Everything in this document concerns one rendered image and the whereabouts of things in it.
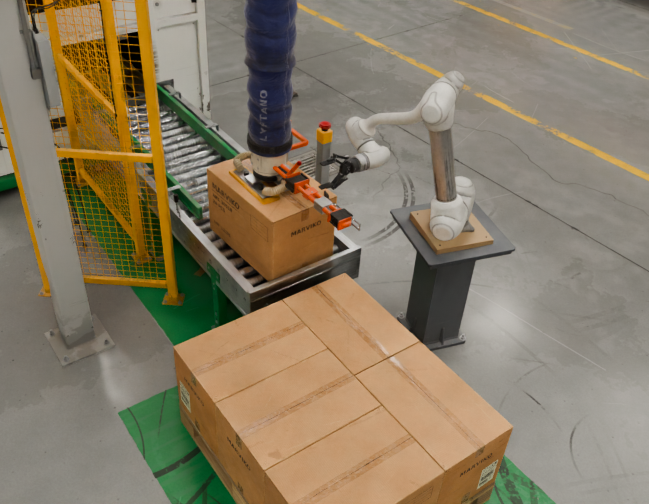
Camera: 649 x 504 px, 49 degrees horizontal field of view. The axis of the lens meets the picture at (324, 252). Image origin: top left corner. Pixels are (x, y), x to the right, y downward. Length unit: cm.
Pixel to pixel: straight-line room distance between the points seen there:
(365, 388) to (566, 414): 130
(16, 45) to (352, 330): 192
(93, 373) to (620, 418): 283
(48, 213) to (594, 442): 295
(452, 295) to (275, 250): 106
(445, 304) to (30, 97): 234
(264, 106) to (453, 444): 172
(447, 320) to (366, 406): 114
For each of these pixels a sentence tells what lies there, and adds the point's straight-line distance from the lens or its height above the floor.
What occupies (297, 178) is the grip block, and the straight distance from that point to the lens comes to 344.
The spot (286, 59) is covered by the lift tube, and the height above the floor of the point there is 165.
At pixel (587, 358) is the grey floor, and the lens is 441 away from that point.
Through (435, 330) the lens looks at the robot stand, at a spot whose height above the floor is 12.
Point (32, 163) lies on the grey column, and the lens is 349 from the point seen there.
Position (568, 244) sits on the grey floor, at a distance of 524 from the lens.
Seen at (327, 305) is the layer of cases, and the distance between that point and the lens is 355.
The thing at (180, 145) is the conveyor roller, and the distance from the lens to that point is 484.
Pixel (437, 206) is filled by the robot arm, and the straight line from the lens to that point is 344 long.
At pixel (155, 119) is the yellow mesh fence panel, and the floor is 123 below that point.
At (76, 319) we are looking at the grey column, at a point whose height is 21.
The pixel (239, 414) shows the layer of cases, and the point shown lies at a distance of 308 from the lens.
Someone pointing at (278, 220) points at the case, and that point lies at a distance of 341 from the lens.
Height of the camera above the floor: 295
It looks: 38 degrees down
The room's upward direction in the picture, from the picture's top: 4 degrees clockwise
